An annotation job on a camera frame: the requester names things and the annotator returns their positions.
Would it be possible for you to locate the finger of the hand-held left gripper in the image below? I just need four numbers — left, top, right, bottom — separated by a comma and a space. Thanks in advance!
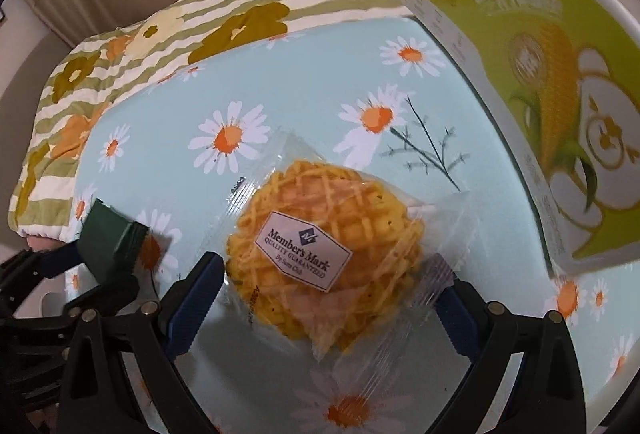
0, 244, 82, 301
65, 271, 142, 321

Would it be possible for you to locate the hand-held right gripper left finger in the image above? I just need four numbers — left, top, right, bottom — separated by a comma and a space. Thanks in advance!
60, 251, 227, 434

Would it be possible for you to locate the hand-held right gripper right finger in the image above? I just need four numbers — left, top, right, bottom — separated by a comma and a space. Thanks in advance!
430, 253, 586, 434

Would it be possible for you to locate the dark green snack packet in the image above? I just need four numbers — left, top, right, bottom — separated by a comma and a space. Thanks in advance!
80, 198, 151, 276

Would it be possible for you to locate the clear lattice pastry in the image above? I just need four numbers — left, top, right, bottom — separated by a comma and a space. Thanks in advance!
210, 128, 473, 415

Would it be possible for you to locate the daisy print tablecloth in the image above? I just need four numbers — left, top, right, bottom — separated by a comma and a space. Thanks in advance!
60, 12, 640, 434

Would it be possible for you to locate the green corn print box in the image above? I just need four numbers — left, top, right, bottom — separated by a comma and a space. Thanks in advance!
389, 0, 640, 276

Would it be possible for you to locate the striped floral blanket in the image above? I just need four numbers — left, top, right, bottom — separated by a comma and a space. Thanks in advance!
7, 0, 401, 240

